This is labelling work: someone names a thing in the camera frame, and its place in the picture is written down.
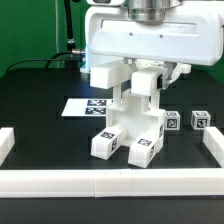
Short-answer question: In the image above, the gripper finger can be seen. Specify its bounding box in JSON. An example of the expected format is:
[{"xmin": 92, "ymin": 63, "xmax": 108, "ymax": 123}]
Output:
[
  {"xmin": 123, "ymin": 57, "xmax": 138, "ymax": 72},
  {"xmin": 162, "ymin": 62, "xmax": 177, "ymax": 89}
]

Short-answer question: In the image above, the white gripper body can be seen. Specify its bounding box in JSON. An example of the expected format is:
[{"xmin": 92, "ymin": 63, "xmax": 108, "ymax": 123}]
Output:
[{"xmin": 85, "ymin": 3, "xmax": 224, "ymax": 65}]

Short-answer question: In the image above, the white chair seat part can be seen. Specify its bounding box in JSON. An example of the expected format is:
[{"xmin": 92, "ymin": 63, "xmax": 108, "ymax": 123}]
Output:
[{"xmin": 106, "ymin": 85, "xmax": 165, "ymax": 147}]

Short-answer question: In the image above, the white chair back frame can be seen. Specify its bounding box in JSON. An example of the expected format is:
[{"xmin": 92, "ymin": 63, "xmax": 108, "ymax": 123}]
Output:
[{"xmin": 90, "ymin": 60, "xmax": 191, "ymax": 96}]

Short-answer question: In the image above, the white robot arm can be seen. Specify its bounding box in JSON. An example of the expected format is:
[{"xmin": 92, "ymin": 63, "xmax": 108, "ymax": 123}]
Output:
[{"xmin": 85, "ymin": 0, "xmax": 224, "ymax": 88}]

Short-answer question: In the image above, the white tagged cube left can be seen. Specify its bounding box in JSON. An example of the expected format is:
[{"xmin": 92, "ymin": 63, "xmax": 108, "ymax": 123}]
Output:
[{"xmin": 165, "ymin": 111, "xmax": 181, "ymax": 130}]

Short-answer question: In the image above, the white tagged cube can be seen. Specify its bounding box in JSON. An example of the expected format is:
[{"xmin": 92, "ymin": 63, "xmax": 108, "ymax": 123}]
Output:
[
  {"xmin": 165, "ymin": 111, "xmax": 181, "ymax": 130},
  {"xmin": 191, "ymin": 111, "xmax": 211, "ymax": 130}
]

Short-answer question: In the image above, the white tagged cube right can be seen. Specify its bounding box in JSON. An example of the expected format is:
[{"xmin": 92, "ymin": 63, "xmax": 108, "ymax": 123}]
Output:
[{"xmin": 191, "ymin": 111, "xmax": 211, "ymax": 130}]

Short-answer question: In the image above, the black vertical hose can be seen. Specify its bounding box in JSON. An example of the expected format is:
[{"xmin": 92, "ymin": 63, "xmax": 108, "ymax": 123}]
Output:
[{"xmin": 63, "ymin": 0, "xmax": 76, "ymax": 52}]

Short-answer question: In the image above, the white marker base plate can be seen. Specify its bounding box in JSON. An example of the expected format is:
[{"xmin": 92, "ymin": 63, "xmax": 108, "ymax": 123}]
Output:
[{"xmin": 62, "ymin": 98, "xmax": 112, "ymax": 117}]

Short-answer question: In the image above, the black cable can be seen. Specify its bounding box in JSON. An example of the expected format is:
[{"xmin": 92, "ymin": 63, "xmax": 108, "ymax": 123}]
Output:
[{"xmin": 4, "ymin": 49, "xmax": 86, "ymax": 76}]

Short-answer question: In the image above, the white right fence wall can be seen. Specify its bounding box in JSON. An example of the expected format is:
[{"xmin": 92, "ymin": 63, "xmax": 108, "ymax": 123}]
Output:
[{"xmin": 203, "ymin": 127, "xmax": 224, "ymax": 168}]

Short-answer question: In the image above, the white fence wall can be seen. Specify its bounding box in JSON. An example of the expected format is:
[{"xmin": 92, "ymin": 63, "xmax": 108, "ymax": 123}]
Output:
[
  {"xmin": 0, "ymin": 168, "xmax": 224, "ymax": 198},
  {"xmin": 0, "ymin": 127, "xmax": 15, "ymax": 166},
  {"xmin": 203, "ymin": 127, "xmax": 224, "ymax": 168}
]

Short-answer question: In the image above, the white front fence wall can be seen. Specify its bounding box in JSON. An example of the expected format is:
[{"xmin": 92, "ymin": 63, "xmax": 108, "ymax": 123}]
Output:
[{"xmin": 0, "ymin": 168, "xmax": 224, "ymax": 198}]

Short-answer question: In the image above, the white left fence wall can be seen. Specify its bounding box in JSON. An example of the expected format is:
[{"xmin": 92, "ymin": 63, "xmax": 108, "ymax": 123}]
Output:
[{"xmin": 0, "ymin": 127, "xmax": 15, "ymax": 166}]

